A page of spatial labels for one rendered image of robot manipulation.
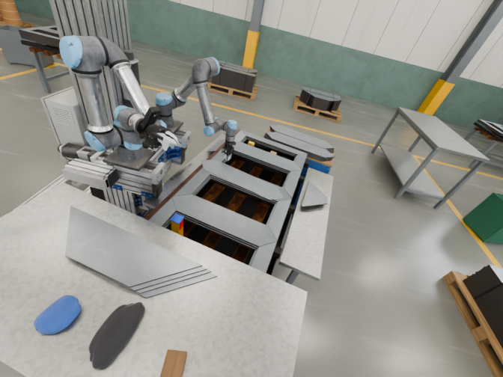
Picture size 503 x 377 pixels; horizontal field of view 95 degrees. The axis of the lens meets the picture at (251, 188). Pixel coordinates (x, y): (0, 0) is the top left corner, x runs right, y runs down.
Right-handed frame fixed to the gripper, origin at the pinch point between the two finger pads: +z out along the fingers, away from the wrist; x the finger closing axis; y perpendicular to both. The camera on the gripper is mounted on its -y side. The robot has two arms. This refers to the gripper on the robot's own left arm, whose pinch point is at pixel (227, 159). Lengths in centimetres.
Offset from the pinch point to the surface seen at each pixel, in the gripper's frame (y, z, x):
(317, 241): 38, 11, 89
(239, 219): 57, 1, 35
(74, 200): 104, -19, -36
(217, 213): 59, 1, 20
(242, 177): 15.1, 0.8, 19.7
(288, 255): 60, 11, 72
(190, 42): -612, 48, -408
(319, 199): -3, 7, 84
